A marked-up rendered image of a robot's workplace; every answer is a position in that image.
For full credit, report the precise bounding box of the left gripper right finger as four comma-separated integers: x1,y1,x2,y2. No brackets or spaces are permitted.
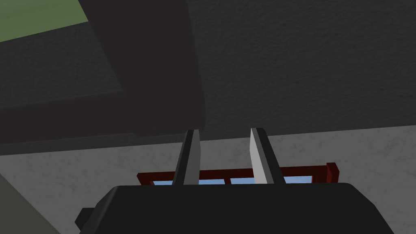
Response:
249,127,287,185

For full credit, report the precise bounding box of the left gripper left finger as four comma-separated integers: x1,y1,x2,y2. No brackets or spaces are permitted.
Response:
172,129,201,186

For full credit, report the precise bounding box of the red framed window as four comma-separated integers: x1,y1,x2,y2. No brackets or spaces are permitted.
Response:
136,162,340,186

